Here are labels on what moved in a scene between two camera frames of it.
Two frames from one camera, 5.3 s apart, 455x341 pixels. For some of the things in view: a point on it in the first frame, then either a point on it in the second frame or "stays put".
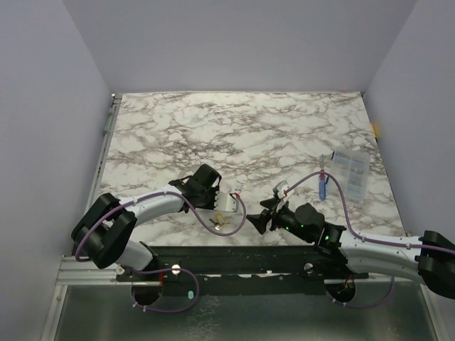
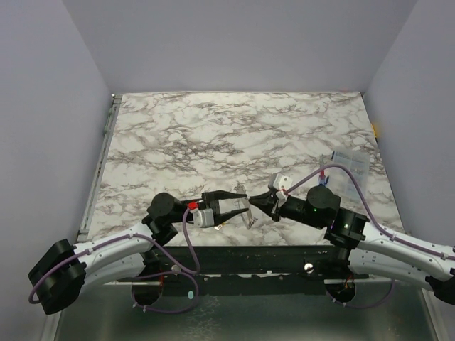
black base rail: (241, 270) stays put
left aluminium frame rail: (94, 185) stays put
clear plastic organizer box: (352, 170) stays put
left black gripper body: (207, 201) -> (214, 205)
